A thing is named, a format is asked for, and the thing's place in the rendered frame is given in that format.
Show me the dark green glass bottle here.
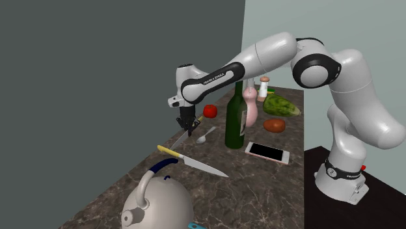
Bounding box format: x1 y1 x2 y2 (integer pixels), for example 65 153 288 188
224 80 249 150

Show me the green lettuce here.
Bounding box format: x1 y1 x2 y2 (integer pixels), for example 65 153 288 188
262 93 302 118

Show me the grey kettle with blue handle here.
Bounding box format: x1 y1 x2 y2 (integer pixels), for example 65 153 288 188
120 157 195 229

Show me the red tomato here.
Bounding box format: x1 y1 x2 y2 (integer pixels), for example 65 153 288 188
202 104 219 120

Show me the silver spoon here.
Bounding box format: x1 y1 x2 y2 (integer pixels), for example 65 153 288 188
196 126 217 144

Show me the small yellow-handled knife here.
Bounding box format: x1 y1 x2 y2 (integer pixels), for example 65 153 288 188
170 116 205 151

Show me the white smartphone with black screen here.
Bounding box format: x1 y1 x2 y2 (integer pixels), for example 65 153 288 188
244 141 291 166

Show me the brown potato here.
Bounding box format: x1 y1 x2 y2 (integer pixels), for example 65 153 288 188
262 118 286 134

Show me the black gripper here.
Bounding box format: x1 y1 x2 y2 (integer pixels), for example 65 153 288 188
176 105 201 137

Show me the pink vase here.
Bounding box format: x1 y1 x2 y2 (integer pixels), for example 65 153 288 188
242 78 259 129

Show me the large yellow-handled knife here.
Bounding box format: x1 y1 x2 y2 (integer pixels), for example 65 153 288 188
157 144 230 178

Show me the white shaker with brown top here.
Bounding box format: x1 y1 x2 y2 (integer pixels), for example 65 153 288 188
256 75 271 103

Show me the dark robot stand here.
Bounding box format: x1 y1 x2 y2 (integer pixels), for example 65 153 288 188
303 146 406 229

